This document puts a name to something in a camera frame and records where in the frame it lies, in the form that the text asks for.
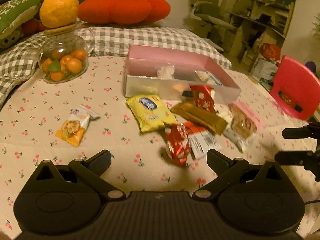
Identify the orange white snack sachet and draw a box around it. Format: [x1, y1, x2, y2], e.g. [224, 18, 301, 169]
[183, 121, 222, 160]

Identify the yellow snack packet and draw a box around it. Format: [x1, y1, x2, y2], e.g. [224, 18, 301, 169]
[126, 95, 177, 133]

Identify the pink silver cardboard box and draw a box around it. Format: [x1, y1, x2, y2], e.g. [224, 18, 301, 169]
[124, 45, 241, 104]

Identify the lotus root chip packet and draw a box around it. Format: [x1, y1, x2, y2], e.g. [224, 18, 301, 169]
[55, 105, 100, 147]

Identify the cherry print tablecloth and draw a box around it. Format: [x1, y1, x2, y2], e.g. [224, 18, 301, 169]
[1, 57, 316, 239]

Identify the gold bar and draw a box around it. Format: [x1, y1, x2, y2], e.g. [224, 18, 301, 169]
[171, 101, 228, 135]

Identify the clear white candy bag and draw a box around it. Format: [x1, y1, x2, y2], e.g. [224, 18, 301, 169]
[156, 66, 175, 80]

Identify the glass jar with wooden lid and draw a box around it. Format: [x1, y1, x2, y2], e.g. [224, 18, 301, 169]
[39, 23, 95, 83]

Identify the red plastic chair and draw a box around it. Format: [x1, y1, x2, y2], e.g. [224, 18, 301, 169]
[270, 56, 319, 121]

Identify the white blue snack packet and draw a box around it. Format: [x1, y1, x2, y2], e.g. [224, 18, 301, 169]
[195, 70, 222, 86]

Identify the red foil candy packet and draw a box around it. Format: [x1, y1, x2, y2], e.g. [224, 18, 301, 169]
[165, 124, 191, 166]

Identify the large yellow pomelo fruit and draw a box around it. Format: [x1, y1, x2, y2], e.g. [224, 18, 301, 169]
[39, 0, 79, 29]

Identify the pink biscuit packet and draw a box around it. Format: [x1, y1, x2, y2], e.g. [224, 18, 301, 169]
[228, 101, 264, 139]

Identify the green embroidered pillow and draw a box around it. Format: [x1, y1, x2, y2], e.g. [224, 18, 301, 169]
[1, 0, 45, 40]

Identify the white printed bag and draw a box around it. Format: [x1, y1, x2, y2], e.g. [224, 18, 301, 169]
[250, 43, 281, 83]

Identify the red tomato shaped cushion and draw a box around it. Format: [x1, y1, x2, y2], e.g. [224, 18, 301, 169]
[78, 0, 171, 25]

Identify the grey checkered blanket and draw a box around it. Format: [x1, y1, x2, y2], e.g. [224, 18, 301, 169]
[1, 27, 232, 105]

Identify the white office chair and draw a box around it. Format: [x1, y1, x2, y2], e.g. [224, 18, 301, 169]
[184, 0, 237, 30]

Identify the monkey plush toy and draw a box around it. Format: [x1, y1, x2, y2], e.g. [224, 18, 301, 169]
[0, 26, 23, 52]

